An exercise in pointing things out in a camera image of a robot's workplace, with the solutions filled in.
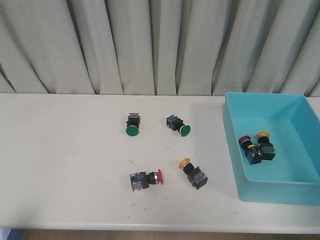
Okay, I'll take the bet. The green push button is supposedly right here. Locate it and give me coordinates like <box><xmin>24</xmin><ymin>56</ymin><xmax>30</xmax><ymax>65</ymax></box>
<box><xmin>166</xmin><ymin>114</ymin><xmax>191</xmax><ymax>137</ymax></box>
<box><xmin>125</xmin><ymin>112</ymin><xmax>140</xmax><ymax>137</ymax></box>

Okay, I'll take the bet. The red push button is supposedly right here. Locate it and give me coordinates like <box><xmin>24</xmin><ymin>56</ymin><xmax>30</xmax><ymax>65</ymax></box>
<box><xmin>238</xmin><ymin>135</ymin><xmax>263</xmax><ymax>165</ymax></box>
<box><xmin>130</xmin><ymin>169</ymin><xmax>164</xmax><ymax>192</ymax></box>

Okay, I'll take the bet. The yellow push button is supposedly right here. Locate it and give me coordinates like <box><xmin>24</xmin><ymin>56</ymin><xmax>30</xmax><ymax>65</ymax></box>
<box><xmin>178</xmin><ymin>158</ymin><xmax>208</xmax><ymax>190</ymax></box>
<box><xmin>255</xmin><ymin>131</ymin><xmax>276</xmax><ymax>161</ymax></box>

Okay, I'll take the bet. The light blue plastic box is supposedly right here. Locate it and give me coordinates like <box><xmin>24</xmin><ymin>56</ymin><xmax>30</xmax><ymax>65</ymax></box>
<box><xmin>223</xmin><ymin>92</ymin><xmax>320</xmax><ymax>206</ymax></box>

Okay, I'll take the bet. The lying red push button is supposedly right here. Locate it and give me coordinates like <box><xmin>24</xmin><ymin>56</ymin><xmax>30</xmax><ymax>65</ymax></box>
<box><xmin>130</xmin><ymin>169</ymin><xmax>164</xmax><ymax>192</ymax></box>

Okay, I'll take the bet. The lying yellow push button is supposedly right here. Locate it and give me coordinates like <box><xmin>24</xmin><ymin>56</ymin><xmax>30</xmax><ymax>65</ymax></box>
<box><xmin>178</xmin><ymin>158</ymin><xmax>208</xmax><ymax>190</ymax></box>

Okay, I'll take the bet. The white pleated curtain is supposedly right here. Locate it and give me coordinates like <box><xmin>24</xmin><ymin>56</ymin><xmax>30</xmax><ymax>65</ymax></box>
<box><xmin>0</xmin><ymin>0</ymin><xmax>320</xmax><ymax>97</ymax></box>

